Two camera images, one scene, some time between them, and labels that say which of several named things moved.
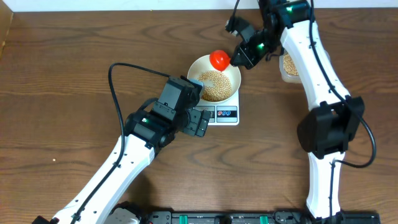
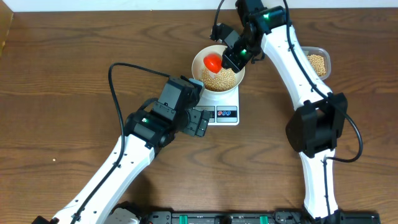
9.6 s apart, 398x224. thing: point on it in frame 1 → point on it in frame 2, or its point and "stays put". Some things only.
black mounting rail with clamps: [182, 216] stays put
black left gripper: [197, 122] stays put
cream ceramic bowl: [219, 85] → [197, 65]
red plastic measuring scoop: [219, 59] stays put
